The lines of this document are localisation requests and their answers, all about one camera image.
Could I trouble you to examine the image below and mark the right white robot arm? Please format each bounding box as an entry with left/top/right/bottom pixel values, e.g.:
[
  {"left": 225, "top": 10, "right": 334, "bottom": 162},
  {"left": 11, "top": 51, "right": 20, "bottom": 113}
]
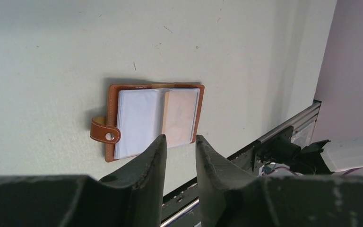
[{"left": 256, "top": 137, "right": 363, "bottom": 175}]

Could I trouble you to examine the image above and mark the brown leather card holder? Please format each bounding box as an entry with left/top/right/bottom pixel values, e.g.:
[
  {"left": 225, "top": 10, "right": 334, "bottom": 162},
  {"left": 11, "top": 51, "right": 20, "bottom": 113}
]
[{"left": 90, "top": 83, "right": 205, "bottom": 163}]

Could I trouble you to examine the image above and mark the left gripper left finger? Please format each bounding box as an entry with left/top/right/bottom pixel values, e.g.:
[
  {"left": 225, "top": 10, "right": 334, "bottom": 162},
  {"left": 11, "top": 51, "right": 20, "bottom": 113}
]
[{"left": 0, "top": 135, "right": 167, "bottom": 227}]

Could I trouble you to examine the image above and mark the gold VIP credit card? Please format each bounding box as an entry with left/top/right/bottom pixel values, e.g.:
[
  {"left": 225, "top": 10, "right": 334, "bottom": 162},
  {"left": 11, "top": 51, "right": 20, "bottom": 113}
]
[{"left": 161, "top": 88, "right": 200, "bottom": 148}]

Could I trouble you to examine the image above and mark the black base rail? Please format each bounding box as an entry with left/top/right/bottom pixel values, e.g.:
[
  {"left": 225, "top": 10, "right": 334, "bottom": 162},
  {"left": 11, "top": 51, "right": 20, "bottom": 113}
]
[{"left": 161, "top": 125, "right": 295, "bottom": 227}]

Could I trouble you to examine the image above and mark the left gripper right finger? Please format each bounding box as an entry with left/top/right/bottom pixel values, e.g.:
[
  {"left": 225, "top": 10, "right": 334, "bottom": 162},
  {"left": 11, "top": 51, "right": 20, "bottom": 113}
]
[{"left": 195, "top": 135, "right": 363, "bottom": 227}]

